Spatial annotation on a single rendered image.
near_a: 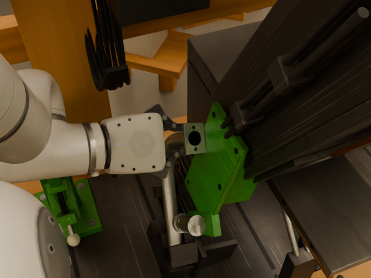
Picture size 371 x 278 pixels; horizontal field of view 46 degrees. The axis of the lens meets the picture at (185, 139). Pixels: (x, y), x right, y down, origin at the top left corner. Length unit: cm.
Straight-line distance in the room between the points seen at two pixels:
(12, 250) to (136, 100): 241
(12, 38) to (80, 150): 38
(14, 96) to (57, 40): 48
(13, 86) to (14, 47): 59
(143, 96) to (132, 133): 192
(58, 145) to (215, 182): 27
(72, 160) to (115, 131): 8
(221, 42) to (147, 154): 32
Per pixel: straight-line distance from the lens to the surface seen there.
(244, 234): 102
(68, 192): 98
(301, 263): 89
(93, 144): 69
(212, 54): 90
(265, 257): 100
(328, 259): 77
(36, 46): 90
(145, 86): 271
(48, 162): 68
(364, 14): 36
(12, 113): 43
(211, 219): 79
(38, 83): 61
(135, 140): 72
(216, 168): 76
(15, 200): 25
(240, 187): 79
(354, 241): 80
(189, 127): 77
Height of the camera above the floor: 179
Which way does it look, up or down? 48 degrees down
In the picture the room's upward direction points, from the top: straight up
